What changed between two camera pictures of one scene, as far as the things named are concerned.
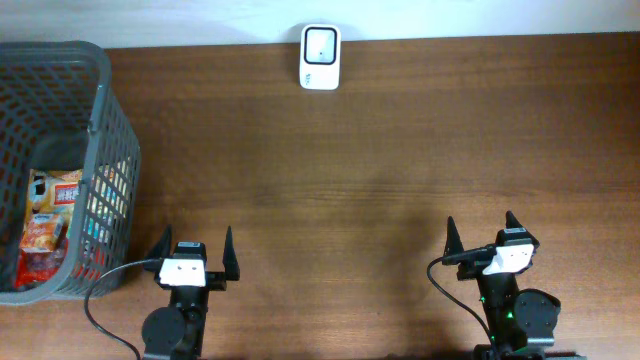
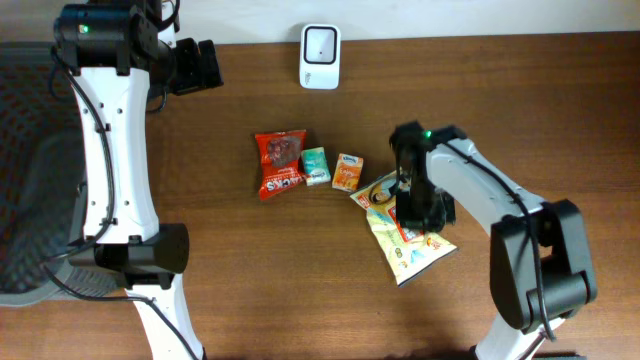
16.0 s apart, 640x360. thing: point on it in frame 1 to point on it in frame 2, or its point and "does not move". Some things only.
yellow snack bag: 53,192 to 407,249
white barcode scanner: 320,60 does not move
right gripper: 453,245 to 430,216
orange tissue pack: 41,232 to 347,172
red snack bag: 35,266 to 279,159
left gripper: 216,281 to 197,76
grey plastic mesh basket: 70,165 does not move
